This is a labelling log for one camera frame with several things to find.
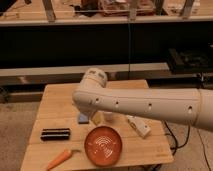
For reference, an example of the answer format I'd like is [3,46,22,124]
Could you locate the translucent plastic cup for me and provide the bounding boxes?
[104,112,114,122]

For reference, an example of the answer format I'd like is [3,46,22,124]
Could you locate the wooden shelf with clutter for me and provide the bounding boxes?
[0,0,213,27]

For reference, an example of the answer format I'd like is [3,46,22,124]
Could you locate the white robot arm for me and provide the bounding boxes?
[72,68,213,132]

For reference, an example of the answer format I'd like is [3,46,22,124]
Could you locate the orange toy carrot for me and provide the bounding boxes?
[46,149,77,171]

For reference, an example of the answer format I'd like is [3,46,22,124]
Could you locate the black rectangular eraser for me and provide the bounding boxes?
[40,128,71,141]

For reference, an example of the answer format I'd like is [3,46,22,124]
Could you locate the blue sponge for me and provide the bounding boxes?
[77,113,89,124]

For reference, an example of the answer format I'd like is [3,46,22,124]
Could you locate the orange round plate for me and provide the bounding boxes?
[84,126,122,167]

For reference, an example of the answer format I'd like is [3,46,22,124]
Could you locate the black cables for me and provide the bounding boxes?
[162,120,213,171]

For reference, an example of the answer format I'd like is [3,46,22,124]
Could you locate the grey metal bench rail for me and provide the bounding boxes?
[0,63,169,85]

